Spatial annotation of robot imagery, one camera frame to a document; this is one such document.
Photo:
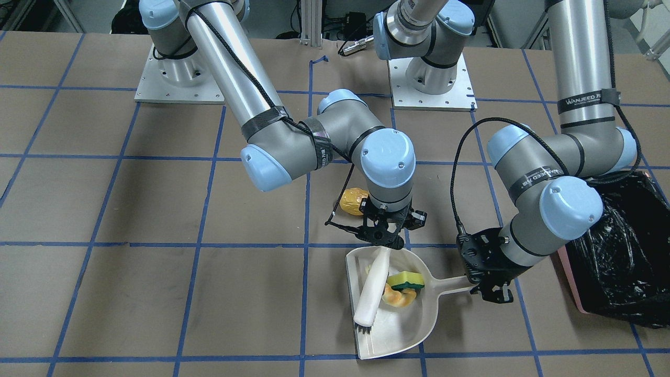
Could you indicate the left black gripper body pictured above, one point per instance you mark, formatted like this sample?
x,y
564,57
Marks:
x,y
503,273

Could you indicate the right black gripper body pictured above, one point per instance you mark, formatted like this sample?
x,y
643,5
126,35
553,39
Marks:
x,y
418,218

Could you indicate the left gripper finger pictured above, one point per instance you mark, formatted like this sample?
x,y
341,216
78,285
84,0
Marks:
x,y
496,294

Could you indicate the yellow green sponge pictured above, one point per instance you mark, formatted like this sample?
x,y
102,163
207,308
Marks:
x,y
406,280

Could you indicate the toy croissant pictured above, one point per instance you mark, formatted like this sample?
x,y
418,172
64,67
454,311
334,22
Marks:
x,y
397,298

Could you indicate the white hand brush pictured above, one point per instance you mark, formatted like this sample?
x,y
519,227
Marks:
x,y
372,291

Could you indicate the white plastic dustpan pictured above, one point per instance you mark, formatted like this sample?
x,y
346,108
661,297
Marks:
x,y
395,330

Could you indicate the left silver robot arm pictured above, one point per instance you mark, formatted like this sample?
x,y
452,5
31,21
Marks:
x,y
550,180

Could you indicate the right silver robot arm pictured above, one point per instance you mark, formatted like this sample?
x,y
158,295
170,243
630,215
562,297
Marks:
x,y
280,149

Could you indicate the pink bin with black liner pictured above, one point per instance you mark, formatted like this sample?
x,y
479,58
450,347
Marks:
x,y
620,267

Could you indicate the toy potato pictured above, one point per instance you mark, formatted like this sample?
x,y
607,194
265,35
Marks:
x,y
351,200

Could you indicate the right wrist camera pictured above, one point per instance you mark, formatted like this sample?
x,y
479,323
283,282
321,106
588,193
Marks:
x,y
415,219

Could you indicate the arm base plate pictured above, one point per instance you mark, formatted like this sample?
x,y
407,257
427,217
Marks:
x,y
418,86
185,81

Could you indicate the aluminium frame post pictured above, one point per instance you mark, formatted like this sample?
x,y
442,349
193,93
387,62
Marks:
x,y
311,12

